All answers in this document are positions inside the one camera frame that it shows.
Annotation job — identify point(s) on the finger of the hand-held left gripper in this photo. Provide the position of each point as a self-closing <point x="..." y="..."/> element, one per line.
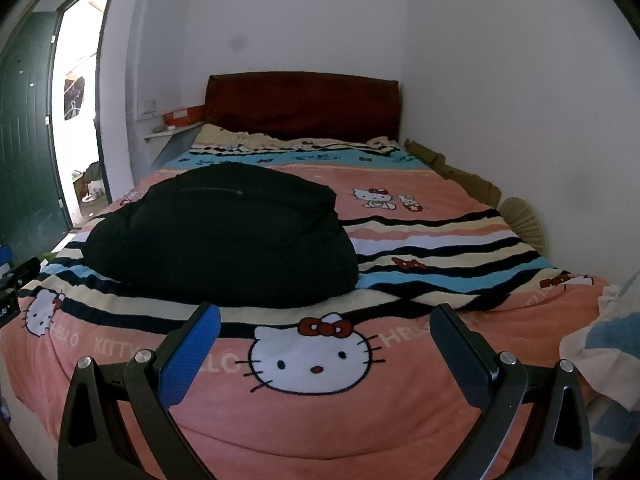
<point x="24" y="271"/>

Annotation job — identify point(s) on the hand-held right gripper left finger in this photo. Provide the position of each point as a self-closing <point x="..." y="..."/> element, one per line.
<point x="192" y="347"/>

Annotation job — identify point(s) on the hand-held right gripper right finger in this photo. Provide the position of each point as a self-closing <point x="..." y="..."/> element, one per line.
<point x="459" y="355"/>

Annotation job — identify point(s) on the black hooded jacket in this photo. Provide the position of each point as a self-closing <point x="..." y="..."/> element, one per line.
<point x="220" y="235"/>

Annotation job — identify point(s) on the pink cartoon printed blanket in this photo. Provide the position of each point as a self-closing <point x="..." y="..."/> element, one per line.
<point x="425" y="360"/>

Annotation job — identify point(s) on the grey cloth pile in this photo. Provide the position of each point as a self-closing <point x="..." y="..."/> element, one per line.
<point x="93" y="172"/>

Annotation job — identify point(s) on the dark green door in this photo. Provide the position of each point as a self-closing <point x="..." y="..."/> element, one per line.
<point x="25" y="135"/>

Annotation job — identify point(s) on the beige folding fan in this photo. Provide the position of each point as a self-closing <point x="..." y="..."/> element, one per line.
<point x="525" y="222"/>

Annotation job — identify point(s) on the white and blue cloth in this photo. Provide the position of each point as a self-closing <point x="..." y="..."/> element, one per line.
<point x="610" y="340"/>

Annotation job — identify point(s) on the brown cardboard pieces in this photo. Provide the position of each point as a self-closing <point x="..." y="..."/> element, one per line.
<point x="460" y="172"/>

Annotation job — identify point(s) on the dark hanging cloth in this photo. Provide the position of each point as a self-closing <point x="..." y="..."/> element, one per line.
<point x="74" y="95"/>

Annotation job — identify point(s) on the orange box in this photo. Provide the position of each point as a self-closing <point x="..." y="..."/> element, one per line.
<point x="184" y="116"/>

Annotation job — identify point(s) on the dark red headboard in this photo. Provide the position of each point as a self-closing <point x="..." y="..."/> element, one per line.
<point x="300" y="105"/>

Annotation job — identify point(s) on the white wall shelf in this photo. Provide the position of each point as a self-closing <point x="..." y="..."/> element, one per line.
<point x="167" y="140"/>

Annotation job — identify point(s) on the white wall socket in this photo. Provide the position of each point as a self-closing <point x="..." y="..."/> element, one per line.
<point x="148" y="110"/>

